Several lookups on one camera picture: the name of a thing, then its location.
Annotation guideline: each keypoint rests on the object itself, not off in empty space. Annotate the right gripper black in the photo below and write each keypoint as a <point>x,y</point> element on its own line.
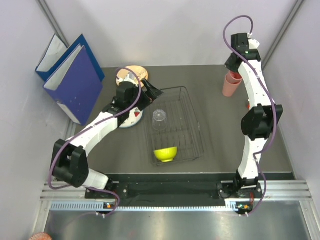
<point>228,65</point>

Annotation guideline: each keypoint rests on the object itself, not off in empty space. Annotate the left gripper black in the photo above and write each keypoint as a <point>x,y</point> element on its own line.
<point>147,100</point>

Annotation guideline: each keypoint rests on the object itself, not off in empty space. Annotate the pink cup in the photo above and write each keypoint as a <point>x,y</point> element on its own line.
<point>235,76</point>
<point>230,84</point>

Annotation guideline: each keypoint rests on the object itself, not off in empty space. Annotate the beige floral plate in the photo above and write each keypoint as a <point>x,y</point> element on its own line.
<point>139,71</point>

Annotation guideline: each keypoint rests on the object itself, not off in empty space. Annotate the clear wine glass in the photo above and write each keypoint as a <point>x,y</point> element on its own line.
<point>159,120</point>

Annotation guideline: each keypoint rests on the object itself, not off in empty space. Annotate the white plate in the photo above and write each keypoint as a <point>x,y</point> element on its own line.
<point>135,115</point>

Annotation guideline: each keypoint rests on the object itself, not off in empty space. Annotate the black wire dish rack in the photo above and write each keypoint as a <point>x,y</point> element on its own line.
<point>183,130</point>

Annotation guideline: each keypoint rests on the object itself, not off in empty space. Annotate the yellow-green bowl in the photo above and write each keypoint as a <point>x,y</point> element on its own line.
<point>165,155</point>

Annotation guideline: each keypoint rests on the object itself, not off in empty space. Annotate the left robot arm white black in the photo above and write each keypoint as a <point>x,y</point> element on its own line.
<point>70,157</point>

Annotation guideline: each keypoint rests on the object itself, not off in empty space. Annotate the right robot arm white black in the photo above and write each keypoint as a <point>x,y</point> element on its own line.
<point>260,123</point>

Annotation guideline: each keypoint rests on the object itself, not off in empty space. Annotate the front blue binder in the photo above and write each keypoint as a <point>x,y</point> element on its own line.
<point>75,86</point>

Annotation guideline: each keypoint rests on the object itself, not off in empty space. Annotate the blue binder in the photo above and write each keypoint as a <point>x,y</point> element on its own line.
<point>75,86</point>
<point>57,52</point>

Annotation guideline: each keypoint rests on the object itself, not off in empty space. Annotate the rear blue binder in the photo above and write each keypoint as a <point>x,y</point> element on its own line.
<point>57,52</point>

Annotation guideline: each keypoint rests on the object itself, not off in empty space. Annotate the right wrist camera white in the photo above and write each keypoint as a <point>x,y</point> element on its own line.
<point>253,44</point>

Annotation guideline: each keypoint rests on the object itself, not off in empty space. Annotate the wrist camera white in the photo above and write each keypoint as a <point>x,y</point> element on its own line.
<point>128,78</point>
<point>253,44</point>

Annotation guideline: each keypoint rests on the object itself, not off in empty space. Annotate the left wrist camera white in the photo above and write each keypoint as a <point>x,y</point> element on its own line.
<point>128,78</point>

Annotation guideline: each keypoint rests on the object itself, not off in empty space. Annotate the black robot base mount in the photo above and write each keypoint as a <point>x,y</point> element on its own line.
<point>177,189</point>

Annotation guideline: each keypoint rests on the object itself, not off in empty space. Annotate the aluminium rail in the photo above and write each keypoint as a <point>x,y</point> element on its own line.
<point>74,199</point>

